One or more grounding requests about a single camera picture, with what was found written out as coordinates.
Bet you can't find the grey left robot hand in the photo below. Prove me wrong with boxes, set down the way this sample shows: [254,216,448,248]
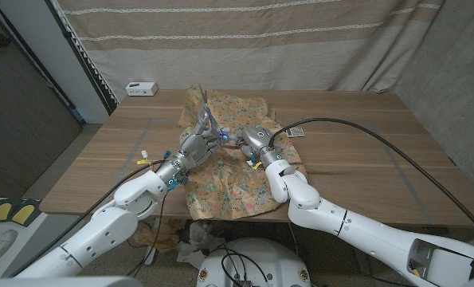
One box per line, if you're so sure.
[155,120,233,188]

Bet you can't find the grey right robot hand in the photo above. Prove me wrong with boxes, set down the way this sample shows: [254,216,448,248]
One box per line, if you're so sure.
[230,125,288,169]

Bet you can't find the orange grey handled scissors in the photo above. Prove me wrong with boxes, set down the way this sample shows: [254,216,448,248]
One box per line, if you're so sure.
[196,82,222,139]

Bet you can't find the floral orange fabric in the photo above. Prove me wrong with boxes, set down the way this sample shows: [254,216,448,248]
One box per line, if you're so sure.
[178,85,308,222]

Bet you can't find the crumpled white paper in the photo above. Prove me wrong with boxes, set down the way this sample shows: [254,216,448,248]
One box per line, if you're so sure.
[175,221,228,270]

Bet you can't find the crumpled brown paper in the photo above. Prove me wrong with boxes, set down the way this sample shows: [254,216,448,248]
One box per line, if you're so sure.
[133,217,186,254]

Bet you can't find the white power strip box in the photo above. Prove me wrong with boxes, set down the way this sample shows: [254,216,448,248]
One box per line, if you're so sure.
[125,81,159,97]

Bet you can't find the beige striped curtain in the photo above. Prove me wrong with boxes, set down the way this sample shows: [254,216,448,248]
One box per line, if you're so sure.
[49,0,447,105]

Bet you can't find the grey table leg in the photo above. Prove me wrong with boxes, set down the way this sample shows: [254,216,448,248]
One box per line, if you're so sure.
[143,246,160,266]

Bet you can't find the white robot torso base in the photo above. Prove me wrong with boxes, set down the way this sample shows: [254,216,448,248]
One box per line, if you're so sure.
[196,238,312,287]

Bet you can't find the dark wooden door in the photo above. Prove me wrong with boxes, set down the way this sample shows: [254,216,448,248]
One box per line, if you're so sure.
[0,2,84,199]

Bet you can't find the white grey floor platform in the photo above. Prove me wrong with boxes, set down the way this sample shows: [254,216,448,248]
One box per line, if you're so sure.
[0,197,87,280]

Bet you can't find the thin black left wrist cable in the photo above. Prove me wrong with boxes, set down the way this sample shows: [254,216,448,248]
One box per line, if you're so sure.
[128,189,170,278]

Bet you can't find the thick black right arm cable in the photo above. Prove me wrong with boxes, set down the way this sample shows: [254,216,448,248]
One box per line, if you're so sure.
[268,117,474,243]

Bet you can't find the black metal frame post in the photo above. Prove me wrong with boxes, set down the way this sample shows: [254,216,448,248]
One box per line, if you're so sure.
[44,0,118,116]

